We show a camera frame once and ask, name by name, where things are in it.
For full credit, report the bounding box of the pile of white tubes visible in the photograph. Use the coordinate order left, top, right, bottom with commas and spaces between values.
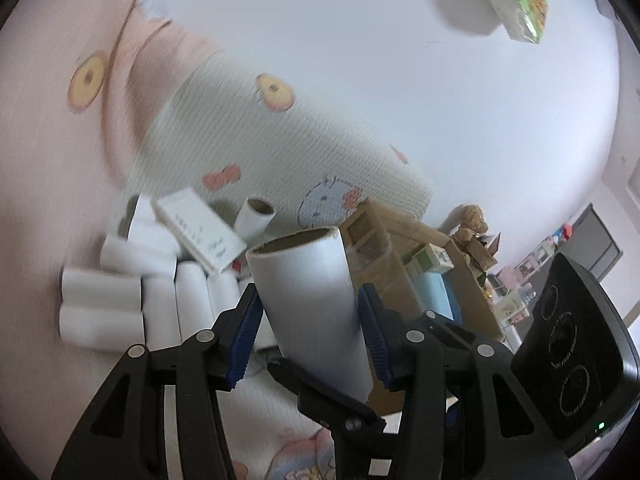
57, 195, 281, 351

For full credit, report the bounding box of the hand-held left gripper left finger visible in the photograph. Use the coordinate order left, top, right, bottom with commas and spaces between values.
50, 282, 263, 480

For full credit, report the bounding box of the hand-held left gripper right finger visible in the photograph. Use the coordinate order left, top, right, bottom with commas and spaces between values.
357, 282, 576, 480

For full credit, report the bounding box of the grey cabinet door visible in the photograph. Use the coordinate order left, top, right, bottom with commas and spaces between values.
557, 203, 623, 281

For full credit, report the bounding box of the green white small box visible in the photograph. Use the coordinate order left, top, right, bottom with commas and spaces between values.
405, 242, 453, 276

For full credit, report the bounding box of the pink cartoon printed mat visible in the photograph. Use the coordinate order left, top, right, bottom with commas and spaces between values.
0, 0, 626, 480

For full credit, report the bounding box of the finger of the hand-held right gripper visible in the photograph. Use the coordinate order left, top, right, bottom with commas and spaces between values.
267, 362, 401, 480

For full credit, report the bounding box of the brown cardboard box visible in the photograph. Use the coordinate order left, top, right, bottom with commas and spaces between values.
340, 200, 506, 416

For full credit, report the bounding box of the green printed carton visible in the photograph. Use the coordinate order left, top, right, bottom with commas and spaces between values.
487, 0, 549, 44

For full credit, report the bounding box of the white cardboard tube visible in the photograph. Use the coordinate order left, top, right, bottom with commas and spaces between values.
245, 226, 373, 401
234, 196, 277, 241

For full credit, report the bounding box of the pink small container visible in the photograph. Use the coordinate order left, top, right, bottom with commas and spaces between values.
495, 267, 523, 291

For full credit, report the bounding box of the pale blue bin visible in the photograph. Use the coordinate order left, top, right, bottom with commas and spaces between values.
417, 275, 463, 328

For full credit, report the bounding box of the brown plush bear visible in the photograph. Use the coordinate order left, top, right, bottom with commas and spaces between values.
450, 204, 488, 261

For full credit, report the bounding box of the white paper notepad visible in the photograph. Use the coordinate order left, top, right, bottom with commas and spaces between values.
152, 187, 248, 275

